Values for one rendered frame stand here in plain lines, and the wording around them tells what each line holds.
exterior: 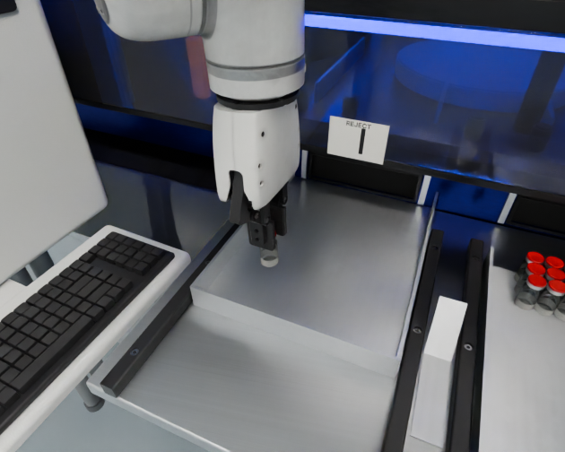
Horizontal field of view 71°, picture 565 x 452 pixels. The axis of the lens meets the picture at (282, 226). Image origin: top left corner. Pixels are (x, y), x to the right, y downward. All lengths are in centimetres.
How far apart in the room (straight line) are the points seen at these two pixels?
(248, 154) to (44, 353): 40
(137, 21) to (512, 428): 48
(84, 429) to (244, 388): 111
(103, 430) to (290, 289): 107
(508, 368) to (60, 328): 57
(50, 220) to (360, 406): 59
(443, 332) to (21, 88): 67
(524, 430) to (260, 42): 43
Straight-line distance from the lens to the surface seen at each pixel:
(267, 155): 36
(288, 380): 47
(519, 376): 54
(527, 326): 59
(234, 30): 32
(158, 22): 31
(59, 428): 157
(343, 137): 60
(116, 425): 151
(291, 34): 34
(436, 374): 50
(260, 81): 33
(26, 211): 77
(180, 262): 71
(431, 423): 47
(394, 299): 55
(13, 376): 63
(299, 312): 52
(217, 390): 47
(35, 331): 66
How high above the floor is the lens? 129
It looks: 39 degrees down
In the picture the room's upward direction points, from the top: straight up
